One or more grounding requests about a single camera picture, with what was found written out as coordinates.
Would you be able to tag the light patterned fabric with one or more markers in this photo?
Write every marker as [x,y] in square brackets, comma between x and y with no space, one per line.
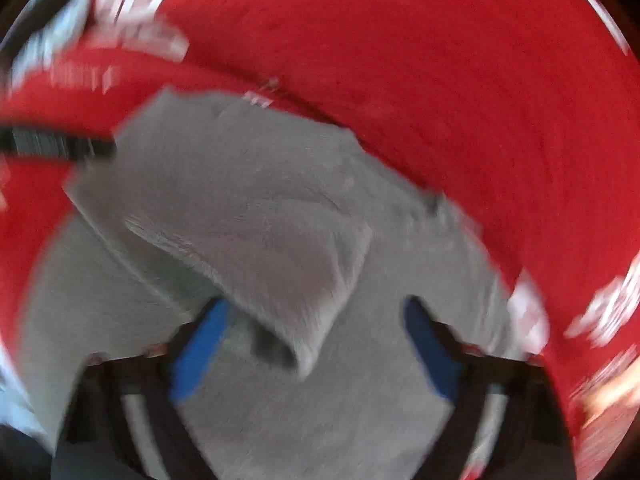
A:
[34,31]

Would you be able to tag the red blanket white lettering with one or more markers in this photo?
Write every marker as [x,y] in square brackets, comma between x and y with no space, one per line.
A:
[30,229]

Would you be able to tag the red plush pillow white characters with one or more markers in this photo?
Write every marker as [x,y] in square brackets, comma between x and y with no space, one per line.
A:
[261,39]

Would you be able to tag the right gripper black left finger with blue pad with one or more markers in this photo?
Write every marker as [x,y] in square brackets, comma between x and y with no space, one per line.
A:
[95,441]

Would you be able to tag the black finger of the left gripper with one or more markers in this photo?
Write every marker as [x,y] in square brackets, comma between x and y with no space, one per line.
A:
[23,142]

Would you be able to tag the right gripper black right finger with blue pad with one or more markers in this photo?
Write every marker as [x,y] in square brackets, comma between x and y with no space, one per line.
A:
[533,441]

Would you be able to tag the grey sweatshirt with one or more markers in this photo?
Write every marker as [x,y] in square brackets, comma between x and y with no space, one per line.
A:
[314,244]

